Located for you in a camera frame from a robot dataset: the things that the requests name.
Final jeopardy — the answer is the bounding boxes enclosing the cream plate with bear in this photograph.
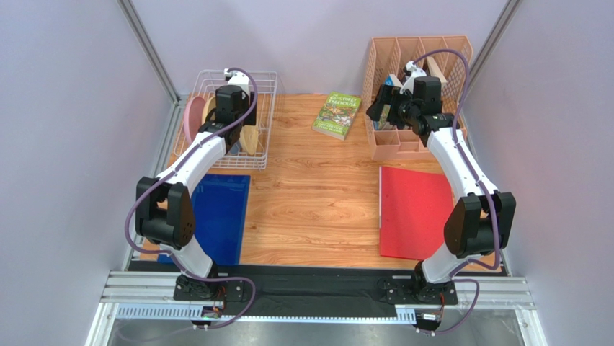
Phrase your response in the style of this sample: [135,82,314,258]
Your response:
[239,125,259,156]

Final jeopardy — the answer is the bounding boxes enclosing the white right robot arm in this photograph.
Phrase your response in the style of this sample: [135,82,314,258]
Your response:
[366,76,517,285]

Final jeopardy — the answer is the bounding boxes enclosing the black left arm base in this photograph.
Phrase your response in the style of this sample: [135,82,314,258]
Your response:
[173,275,252,302]

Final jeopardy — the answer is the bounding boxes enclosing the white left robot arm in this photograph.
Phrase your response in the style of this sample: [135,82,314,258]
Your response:
[127,85,258,283]

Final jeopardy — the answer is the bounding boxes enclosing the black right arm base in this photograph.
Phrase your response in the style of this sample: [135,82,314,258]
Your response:
[377,276,458,306]

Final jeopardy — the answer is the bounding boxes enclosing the colourful upright book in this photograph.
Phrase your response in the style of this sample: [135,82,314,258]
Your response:
[373,74,402,130]

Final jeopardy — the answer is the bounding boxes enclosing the peach plastic file organizer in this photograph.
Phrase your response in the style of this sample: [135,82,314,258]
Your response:
[360,35,473,161]

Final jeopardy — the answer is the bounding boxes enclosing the pink plate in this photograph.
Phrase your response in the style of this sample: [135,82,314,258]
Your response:
[183,96,206,143]

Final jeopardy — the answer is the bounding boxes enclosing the beige upright book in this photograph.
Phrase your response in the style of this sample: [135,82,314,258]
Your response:
[426,56,448,89]

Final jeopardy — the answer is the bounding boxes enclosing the green paperback book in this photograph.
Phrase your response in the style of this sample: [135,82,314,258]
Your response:
[311,92,361,141]

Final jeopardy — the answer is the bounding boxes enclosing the red folder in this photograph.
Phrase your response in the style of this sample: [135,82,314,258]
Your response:
[379,166,453,261]

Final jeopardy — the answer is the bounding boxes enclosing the blue folder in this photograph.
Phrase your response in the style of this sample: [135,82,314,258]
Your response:
[157,173,252,266]

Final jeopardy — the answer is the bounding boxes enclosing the black base mat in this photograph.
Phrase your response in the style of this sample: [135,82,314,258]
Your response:
[127,260,506,318]

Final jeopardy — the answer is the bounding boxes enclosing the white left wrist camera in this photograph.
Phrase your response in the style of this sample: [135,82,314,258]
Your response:
[223,68,250,95]

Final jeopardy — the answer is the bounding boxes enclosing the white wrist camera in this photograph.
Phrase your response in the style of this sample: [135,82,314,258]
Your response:
[223,68,250,95]
[400,61,427,94]

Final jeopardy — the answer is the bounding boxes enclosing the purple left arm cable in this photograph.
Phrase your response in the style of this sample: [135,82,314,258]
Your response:
[124,67,259,330]

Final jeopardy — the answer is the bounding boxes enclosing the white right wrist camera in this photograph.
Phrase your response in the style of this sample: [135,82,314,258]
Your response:
[400,61,427,94]

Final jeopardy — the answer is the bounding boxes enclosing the white wire dish rack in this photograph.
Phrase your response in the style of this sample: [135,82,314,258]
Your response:
[174,69,280,170]

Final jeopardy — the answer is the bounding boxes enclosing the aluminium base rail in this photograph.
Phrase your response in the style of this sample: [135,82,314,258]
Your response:
[86,262,546,345]

